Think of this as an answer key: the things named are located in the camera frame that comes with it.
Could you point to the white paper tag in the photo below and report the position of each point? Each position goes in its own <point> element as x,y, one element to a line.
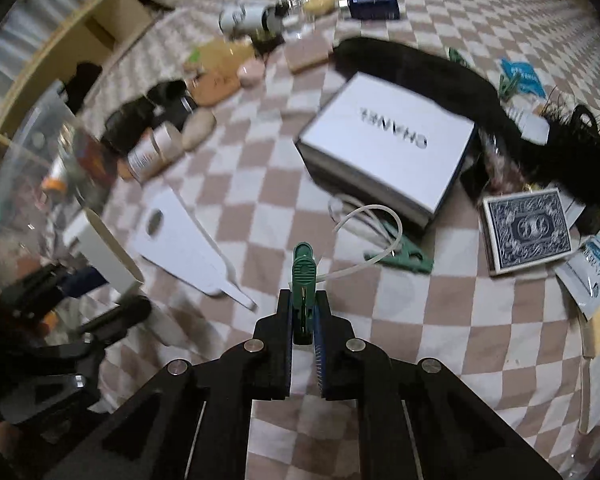
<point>530,122</point>

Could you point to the blue playing card deck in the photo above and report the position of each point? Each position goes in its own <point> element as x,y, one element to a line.
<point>527,230</point>

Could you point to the black hair wig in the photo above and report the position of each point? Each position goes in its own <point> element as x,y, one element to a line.
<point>430,75</point>

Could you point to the black feather accessory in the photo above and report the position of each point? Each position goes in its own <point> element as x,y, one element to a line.
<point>575,160</point>

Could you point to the yellow round plush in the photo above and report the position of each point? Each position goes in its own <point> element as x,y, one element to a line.
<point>319,4</point>

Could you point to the blue small packet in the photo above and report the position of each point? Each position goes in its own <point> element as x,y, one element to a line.
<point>522,76</point>

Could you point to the pink egg-shaped sponge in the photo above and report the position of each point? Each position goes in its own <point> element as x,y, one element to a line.
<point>251,71</point>

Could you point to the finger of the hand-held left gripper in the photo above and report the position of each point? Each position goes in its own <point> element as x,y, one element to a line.
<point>82,282</point>
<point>117,317</point>

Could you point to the round cork coaster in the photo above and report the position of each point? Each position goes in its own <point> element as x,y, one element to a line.
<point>125,170</point>
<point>216,90</point>

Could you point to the black round jar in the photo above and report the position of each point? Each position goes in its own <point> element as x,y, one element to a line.
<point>269,42</point>

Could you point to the pink square compact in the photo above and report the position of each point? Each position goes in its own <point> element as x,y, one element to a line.
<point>307,52</point>

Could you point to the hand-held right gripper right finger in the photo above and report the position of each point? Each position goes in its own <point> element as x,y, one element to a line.
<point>321,325</point>

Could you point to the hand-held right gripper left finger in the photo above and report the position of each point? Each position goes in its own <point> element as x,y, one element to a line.
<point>284,320</point>

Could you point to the grey curtain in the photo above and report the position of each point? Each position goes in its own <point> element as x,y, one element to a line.
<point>25,25</point>

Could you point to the white thin tube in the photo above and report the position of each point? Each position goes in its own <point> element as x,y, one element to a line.
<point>375,210</point>

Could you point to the green clip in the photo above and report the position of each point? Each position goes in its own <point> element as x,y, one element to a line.
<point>405,255</point>
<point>302,272</point>
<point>457,56</point>
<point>510,89</point>

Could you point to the white serrated opener tool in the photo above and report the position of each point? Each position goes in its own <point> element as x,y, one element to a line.
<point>180,250</point>

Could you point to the white pill bottle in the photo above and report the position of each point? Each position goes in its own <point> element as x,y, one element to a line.
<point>152,152</point>

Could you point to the white thermos cup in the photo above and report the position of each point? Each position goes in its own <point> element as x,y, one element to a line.
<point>247,17</point>

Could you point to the wooden bedside shelf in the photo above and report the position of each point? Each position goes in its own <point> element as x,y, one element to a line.
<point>55,60</point>

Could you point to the white charger adapter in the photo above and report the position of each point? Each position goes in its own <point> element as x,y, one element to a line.
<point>105,250</point>

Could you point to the white sachet packet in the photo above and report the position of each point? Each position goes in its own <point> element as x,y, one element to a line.
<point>587,275</point>

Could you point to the beige fluffy puff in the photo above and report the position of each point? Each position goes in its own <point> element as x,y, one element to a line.
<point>199,129</point>

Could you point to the yellow translucent case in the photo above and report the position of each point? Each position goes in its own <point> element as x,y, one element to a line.
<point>220,55</point>

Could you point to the clear plastic storage bin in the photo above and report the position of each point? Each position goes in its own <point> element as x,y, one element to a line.
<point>25,185</point>

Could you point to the black monocular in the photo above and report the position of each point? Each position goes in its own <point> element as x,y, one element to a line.
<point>167,95</point>

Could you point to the dark blue bottle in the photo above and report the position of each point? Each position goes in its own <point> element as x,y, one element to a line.
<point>372,5</point>

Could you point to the white box black edges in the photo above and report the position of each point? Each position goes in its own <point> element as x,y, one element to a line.
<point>385,145</point>

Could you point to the black cloth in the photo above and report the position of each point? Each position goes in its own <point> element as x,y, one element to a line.
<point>82,85</point>

